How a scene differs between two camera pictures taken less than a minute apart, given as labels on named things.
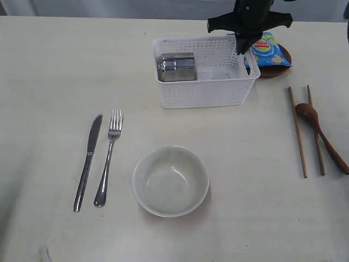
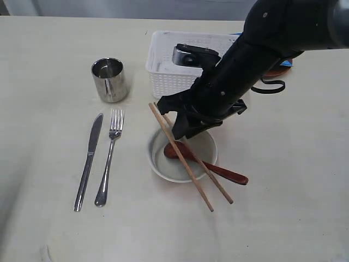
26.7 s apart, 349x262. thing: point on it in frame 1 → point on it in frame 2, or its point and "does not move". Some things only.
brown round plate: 270,71 does not move
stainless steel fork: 114,132 does not move
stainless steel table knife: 93,139 does not move
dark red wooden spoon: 308,113 → 187,154
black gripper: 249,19 → 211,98
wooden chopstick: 318,138 → 198,157
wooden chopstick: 297,132 → 183,159
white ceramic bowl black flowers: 170,181 → 172,168
